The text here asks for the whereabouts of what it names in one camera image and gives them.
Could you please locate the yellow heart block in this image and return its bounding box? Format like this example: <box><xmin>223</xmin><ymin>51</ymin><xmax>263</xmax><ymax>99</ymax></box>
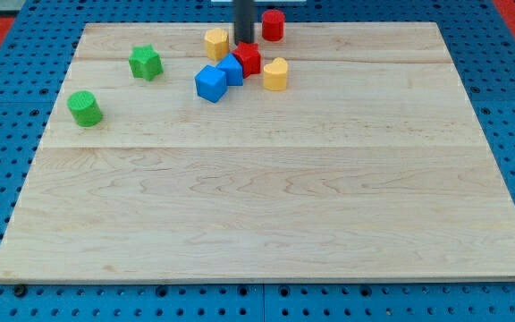
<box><xmin>263</xmin><ymin>57</ymin><xmax>289</xmax><ymax>91</ymax></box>

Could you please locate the blue cube block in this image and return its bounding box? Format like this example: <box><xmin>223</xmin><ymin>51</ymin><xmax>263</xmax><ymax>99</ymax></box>
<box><xmin>194</xmin><ymin>65</ymin><xmax>227</xmax><ymax>103</ymax></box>

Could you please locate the blue pentagon block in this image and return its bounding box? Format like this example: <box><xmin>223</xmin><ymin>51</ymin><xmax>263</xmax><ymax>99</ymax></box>
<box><xmin>216</xmin><ymin>54</ymin><xmax>243</xmax><ymax>86</ymax></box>

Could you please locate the red star block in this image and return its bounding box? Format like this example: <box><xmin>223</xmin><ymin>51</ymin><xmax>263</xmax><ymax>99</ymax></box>
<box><xmin>232</xmin><ymin>41</ymin><xmax>261</xmax><ymax>79</ymax></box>

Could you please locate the light wooden board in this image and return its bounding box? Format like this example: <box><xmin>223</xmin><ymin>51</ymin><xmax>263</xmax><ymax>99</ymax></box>
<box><xmin>0</xmin><ymin>22</ymin><xmax>515</xmax><ymax>284</ymax></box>

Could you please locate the yellow hexagon block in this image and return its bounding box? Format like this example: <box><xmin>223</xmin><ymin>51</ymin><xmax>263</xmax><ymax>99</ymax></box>
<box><xmin>204</xmin><ymin>28</ymin><xmax>230</xmax><ymax>61</ymax></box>

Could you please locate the red cylinder block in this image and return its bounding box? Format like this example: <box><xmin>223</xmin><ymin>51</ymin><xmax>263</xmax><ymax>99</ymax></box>
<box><xmin>261</xmin><ymin>9</ymin><xmax>285</xmax><ymax>42</ymax></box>

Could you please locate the green star block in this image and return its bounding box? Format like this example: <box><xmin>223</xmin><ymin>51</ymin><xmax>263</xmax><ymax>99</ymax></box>
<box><xmin>129</xmin><ymin>44</ymin><xmax>164</xmax><ymax>81</ymax></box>

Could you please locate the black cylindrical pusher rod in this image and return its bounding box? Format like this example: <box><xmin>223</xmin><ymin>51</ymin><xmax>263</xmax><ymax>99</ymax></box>
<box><xmin>232</xmin><ymin>0</ymin><xmax>255</xmax><ymax>45</ymax></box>

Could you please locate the green cylinder block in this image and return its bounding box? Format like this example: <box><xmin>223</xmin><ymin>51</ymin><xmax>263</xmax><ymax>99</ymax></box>
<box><xmin>67</xmin><ymin>90</ymin><xmax>103</xmax><ymax>127</ymax></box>

